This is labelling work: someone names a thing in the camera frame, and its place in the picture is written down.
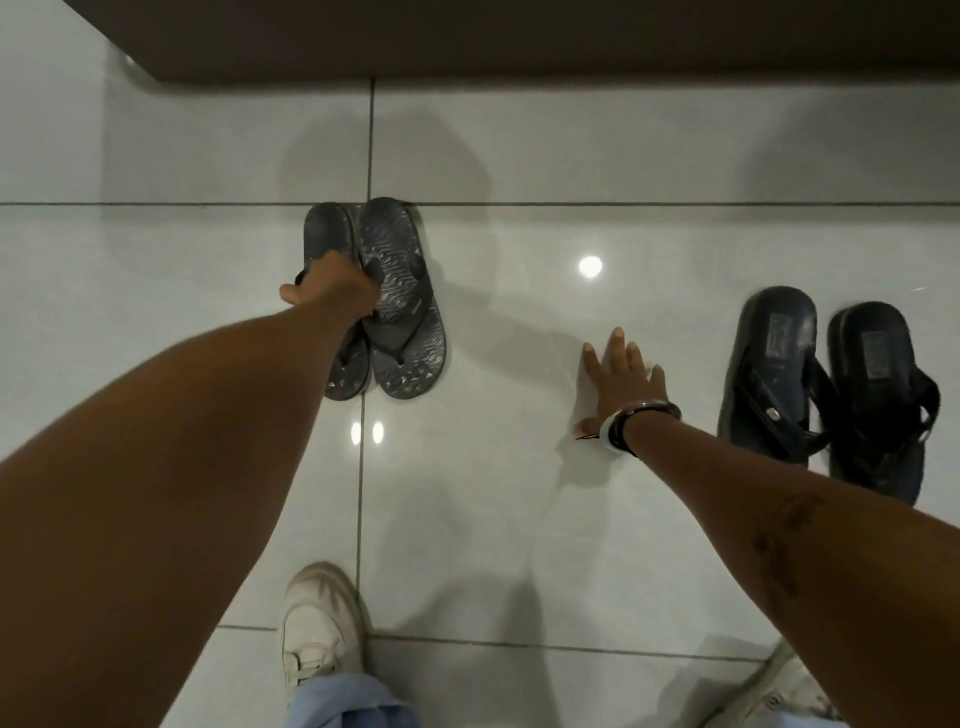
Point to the person's right little finger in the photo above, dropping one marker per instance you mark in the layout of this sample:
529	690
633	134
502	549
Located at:
658	377

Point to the person's left fingers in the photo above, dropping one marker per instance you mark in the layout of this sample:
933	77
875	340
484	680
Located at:
291	293

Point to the person's right forearm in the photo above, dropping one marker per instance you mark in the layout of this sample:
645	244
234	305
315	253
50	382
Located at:
810	555

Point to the light blue jeans leg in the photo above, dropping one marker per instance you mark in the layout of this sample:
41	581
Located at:
349	705

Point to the dark grey flip-flop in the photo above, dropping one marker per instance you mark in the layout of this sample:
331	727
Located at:
405	330
328	229

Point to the white wristband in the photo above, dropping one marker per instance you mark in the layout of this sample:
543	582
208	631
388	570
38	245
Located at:
607	436

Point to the person's right hand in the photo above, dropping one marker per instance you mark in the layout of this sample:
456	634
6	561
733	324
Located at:
622	390

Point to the person's right middle finger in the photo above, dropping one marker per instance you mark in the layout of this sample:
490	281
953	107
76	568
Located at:
617	351

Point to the person's left hand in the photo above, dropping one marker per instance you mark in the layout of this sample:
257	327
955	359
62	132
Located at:
337	285

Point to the person's white sneaker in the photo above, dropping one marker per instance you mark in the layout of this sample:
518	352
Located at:
780	694
319	622

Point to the person's right thumb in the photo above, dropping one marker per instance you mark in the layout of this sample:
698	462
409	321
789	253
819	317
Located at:
585	429

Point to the person's left forearm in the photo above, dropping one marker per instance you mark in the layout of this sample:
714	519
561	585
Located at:
187	487

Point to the dark brown cabinet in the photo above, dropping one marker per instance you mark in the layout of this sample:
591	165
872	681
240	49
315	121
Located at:
525	34

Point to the person's left white sneaker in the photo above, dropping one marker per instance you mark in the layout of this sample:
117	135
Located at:
319	622

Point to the brown bangle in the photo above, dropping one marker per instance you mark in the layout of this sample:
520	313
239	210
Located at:
660	406

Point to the person's right white sneaker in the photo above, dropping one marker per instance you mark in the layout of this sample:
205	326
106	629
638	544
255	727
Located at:
780	694

